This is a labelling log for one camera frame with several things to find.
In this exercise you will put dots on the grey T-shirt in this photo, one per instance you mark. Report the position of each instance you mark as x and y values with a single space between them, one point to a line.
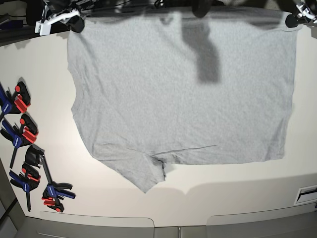
170 88

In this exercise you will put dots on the top blue red bar clamp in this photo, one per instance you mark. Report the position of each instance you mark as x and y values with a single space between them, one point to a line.
14 103

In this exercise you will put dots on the blue red bar clamp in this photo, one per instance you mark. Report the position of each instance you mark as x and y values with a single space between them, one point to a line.
14 103
20 137
27 180

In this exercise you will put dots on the long bar clamp black pad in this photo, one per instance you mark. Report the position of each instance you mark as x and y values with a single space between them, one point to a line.
54 192

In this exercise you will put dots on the white label plate on table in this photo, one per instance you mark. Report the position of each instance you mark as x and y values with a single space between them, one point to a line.
306 195

